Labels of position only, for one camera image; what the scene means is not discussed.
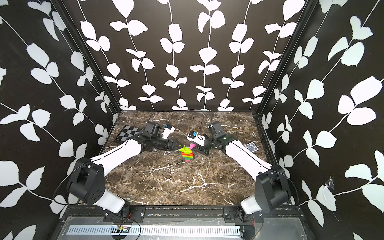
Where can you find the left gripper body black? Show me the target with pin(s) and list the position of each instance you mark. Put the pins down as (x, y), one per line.
(162, 144)

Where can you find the blue playing card box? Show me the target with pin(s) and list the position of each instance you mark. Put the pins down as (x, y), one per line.
(251, 147)

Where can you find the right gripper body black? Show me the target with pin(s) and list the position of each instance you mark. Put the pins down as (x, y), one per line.
(209, 144)

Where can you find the lime long lego brick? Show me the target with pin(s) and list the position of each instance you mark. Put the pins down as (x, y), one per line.
(188, 151)

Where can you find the small circuit board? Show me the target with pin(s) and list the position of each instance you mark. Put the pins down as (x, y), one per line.
(118, 230)

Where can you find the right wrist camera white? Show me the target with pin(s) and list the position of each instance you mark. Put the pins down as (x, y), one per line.
(196, 138)

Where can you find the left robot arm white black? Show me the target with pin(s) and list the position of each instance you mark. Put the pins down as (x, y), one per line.
(87, 181)

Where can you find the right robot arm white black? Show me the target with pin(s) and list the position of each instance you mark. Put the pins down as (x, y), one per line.
(272, 187)

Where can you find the pink square lego brick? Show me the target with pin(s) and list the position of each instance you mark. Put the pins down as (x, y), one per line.
(192, 146)

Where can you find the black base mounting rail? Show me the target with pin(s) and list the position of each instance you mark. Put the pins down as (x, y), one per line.
(141, 213)

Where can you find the black white checkerboard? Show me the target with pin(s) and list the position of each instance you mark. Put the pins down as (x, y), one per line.
(126, 133)

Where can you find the lime small lego brick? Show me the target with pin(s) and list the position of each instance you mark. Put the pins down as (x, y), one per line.
(184, 149)

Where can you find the white slotted cable duct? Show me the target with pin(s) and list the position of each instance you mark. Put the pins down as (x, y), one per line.
(152, 230)

